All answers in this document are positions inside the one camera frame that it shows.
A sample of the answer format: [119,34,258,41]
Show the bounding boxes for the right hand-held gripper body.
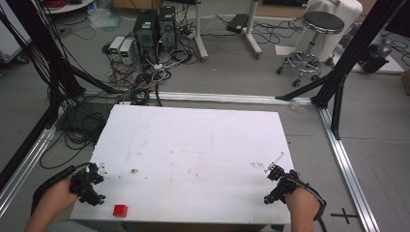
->
[278,169,301,205]

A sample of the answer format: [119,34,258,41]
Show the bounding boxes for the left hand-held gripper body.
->
[69,169,97,198]

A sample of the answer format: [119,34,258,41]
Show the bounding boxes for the person's right hand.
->
[284,186,321,221]

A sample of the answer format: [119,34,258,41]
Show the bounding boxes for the person's left hand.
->
[43,178,81,212]

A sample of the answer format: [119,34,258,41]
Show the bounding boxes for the thin white rod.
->
[263,152,285,174]

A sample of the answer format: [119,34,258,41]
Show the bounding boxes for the red cube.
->
[112,204,129,218]

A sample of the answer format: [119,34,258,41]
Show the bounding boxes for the white sheet of paper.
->
[275,43,303,57]

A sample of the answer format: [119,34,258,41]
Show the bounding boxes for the white power supply box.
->
[108,35,126,62]
[119,39,135,66]

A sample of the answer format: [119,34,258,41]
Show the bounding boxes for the black round stool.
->
[276,11,346,88]

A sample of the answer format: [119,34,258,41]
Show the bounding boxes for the white table leg stand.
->
[242,0,264,60]
[192,0,210,63]

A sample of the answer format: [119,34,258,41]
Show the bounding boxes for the black computer tower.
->
[132,9,160,66]
[158,5,178,54]

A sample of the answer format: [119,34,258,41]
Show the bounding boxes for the flat black device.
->
[225,13,250,34]

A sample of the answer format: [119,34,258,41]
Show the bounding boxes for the clear plastic bag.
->
[87,7,124,30]

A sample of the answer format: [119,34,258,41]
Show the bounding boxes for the white covered object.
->
[294,0,364,63]

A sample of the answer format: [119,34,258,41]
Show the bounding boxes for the white round table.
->
[42,0,96,15]

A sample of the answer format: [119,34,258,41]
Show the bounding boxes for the black sleeved gripper cable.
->
[30,162,93,217]

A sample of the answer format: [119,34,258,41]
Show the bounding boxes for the black cable tangle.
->
[39,102,117,170]

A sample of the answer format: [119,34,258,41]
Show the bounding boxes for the aluminium floor rail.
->
[317,105,382,232]
[81,90,315,106]
[0,105,66,218]

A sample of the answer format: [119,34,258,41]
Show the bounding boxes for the black frame post with cables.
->
[0,0,125,130]

